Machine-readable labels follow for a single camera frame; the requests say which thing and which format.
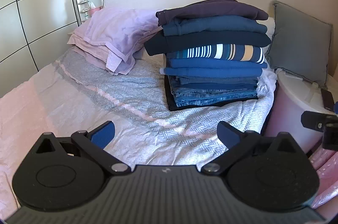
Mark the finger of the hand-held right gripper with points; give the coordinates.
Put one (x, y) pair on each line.
(313, 119)

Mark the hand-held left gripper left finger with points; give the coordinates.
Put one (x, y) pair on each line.
(101, 135)

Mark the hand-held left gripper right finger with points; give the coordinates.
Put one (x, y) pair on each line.
(228, 134)

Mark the dark purple shirt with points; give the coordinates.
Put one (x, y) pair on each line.
(211, 8)

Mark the stack of folded clothes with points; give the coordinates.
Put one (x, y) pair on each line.
(211, 65)

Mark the white round nightstand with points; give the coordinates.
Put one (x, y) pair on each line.
(293, 107)

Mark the dark brown phone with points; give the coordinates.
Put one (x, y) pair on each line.
(328, 99)

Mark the pink glossy cloth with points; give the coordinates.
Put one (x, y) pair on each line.
(326, 176)

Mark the grey cushion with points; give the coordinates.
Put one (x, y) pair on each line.
(301, 47)

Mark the lilac pillow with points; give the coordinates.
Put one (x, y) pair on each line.
(89, 51)
(121, 33)

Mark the small white shelf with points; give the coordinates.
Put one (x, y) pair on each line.
(85, 6)

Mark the white wardrobe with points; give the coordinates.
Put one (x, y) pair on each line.
(34, 15)

